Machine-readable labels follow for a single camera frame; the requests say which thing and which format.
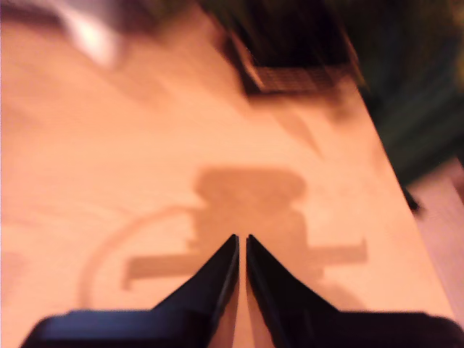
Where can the white game controller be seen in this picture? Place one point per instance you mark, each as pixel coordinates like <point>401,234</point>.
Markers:
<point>92,34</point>

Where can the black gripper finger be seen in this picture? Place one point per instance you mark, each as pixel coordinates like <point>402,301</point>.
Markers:
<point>210,301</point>
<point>279,304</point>

